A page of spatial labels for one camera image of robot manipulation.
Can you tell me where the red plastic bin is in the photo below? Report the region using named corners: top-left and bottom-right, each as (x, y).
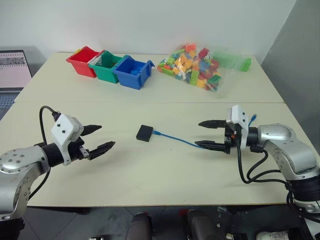
top-left (65, 45), bottom-right (101, 78)

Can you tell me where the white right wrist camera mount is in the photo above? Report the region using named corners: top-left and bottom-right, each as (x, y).
top-left (225, 104), bottom-right (250, 151)

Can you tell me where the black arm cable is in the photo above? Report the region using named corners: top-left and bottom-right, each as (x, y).
top-left (28, 105), bottom-right (62, 201)
top-left (235, 143), bottom-right (291, 186)

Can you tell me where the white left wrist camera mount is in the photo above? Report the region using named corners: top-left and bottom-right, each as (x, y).
top-left (50, 114), bottom-right (85, 167)

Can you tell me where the white shoe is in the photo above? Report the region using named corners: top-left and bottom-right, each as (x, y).
top-left (255, 230), bottom-right (285, 240)

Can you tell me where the grey laptop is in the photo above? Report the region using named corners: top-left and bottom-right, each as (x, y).
top-left (0, 49), bottom-right (34, 121)

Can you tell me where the clear bag of toy bricks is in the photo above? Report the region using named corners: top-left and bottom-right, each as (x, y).
top-left (156, 42), bottom-right (252, 99)

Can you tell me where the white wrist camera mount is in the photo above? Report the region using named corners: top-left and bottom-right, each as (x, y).
top-left (50, 114), bottom-right (85, 167)
top-left (225, 104), bottom-right (250, 151)

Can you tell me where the blue plastic bin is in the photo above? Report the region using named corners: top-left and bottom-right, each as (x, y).
top-left (112, 54), bottom-right (155, 91)

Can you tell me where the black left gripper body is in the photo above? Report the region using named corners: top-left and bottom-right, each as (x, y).
top-left (68, 136), bottom-right (91, 162)

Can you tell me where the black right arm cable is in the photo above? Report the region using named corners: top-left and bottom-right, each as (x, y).
top-left (235, 143), bottom-right (291, 186)

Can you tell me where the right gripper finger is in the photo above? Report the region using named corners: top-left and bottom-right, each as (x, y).
top-left (194, 140), bottom-right (227, 152)
top-left (197, 119), bottom-right (227, 130)

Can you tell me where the blue cable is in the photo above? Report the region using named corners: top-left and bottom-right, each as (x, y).
top-left (152, 113), bottom-right (259, 150)

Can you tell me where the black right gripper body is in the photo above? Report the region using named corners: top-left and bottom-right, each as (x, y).
top-left (223, 122), bottom-right (243, 156)

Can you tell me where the dark rounded shape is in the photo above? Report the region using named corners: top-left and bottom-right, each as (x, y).
top-left (185, 209), bottom-right (224, 240)
top-left (125, 211), bottom-right (154, 240)

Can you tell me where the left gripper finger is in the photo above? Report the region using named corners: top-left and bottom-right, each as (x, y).
top-left (87, 141), bottom-right (117, 161)
top-left (82, 123), bottom-right (103, 137)

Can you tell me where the green plastic bin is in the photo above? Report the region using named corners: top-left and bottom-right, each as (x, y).
top-left (87, 49), bottom-right (124, 84)

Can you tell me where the small black box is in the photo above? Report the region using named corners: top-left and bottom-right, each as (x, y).
top-left (135, 124), bottom-right (154, 142)

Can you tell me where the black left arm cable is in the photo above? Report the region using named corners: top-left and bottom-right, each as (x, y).
top-left (28, 105), bottom-right (62, 201)

